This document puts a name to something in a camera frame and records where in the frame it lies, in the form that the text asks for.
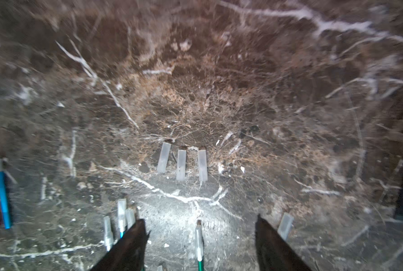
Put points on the translucent protective cap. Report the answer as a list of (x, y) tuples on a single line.
[(202, 163), (181, 165), (163, 158)]

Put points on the blue carving knife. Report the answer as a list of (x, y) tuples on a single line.
[(4, 199), (121, 216), (285, 225)]

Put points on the green carving knife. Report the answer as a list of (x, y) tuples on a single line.
[(108, 234), (199, 245), (130, 217)]

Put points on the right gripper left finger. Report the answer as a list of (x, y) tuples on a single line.
[(128, 253)]

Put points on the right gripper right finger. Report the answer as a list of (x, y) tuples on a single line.
[(273, 253)]

